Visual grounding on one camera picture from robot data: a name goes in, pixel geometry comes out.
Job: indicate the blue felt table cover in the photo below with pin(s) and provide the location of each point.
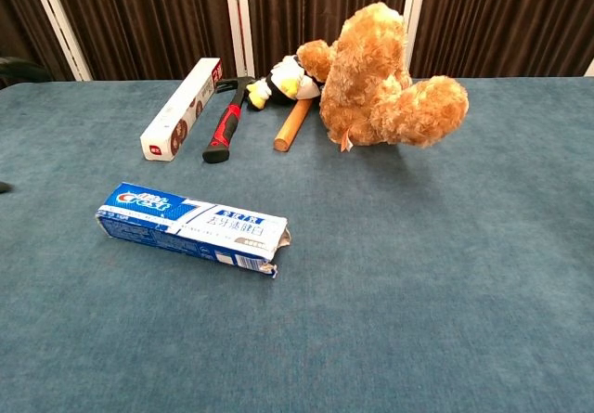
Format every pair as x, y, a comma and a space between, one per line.
371, 292

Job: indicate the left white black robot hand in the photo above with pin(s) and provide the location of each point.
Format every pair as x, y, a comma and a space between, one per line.
4, 188

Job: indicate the black rounded object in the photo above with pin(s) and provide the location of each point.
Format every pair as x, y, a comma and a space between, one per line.
23, 72

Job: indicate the brown teddy bear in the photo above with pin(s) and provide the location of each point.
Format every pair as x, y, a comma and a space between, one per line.
371, 88

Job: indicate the blue white toothpaste box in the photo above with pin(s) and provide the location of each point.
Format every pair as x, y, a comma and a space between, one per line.
195, 227

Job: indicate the long white cookie-print box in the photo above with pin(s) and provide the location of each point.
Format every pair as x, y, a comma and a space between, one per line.
181, 111

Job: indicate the black white penguin plush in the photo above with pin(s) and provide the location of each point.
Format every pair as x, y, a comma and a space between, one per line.
287, 83

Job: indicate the dark brown pleated curtain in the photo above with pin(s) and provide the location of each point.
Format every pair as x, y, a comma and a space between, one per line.
18, 14
501, 18
153, 18
287, 9

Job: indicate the red black claw hammer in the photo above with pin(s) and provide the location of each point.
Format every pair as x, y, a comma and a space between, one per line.
227, 125

